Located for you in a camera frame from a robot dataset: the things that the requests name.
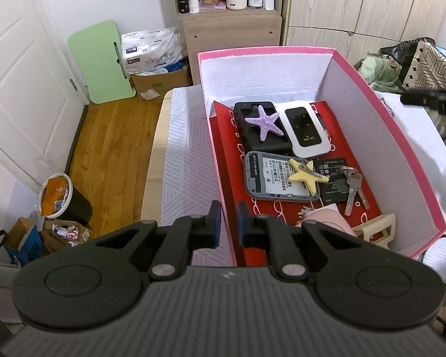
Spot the grey router body with label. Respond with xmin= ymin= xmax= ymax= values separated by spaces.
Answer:
xmin=243 ymin=151 xmax=321 ymax=202

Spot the yellow starfish hair clip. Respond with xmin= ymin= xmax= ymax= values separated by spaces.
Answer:
xmin=288 ymin=159 xmax=329 ymax=196

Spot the pink round tape measure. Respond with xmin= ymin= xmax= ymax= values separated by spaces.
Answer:
xmin=296 ymin=210 xmax=355 ymax=237

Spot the black device back cover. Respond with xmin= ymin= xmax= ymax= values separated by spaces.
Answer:
xmin=233 ymin=101 xmax=292 ymax=155

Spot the black battery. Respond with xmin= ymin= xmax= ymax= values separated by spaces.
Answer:
xmin=314 ymin=157 xmax=349 ymax=205

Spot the pink cardboard box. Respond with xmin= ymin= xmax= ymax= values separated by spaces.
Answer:
xmin=197 ymin=46 xmax=446 ymax=265

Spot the purple starfish hair clip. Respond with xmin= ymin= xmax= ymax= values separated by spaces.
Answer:
xmin=244 ymin=105 xmax=284 ymax=142

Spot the bunch of keys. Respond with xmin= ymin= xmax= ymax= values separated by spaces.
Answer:
xmin=341 ymin=166 xmax=370 ymax=216

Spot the white wifi router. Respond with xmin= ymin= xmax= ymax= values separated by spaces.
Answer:
xmin=275 ymin=101 xmax=331 ymax=159

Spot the cream hair claw clip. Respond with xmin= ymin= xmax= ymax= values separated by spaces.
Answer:
xmin=353 ymin=214 xmax=396 ymax=249

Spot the white usb charger cube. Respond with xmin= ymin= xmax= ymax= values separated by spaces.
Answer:
xmin=298 ymin=203 xmax=339 ymax=218

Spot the patterned tote bag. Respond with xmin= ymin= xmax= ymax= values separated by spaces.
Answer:
xmin=379 ymin=37 xmax=446 ymax=91

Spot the red booklet in box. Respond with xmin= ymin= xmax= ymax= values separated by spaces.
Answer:
xmin=209 ymin=100 xmax=383 ymax=268

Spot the light green garment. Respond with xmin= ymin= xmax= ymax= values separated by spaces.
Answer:
xmin=357 ymin=56 xmax=402 ymax=93

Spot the light wood wardrobe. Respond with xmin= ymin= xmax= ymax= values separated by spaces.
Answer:
xmin=282 ymin=0 xmax=446 ymax=64

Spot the black trash bin orange bag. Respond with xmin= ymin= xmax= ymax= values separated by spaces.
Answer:
xmin=38 ymin=173 xmax=93 ymax=226

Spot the cardboard box on floor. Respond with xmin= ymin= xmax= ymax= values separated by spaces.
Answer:
xmin=131 ymin=65 xmax=192 ymax=101

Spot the tissue pack in plastic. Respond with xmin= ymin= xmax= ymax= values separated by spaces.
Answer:
xmin=121 ymin=26 xmax=188 ymax=75

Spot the wooden shelf unit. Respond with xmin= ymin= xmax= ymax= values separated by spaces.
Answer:
xmin=175 ymin=0 xmax=283 ymax=85

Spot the white door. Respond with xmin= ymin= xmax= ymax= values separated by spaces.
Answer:
xmin=0 ymin=0 xmax=85 ymax=190

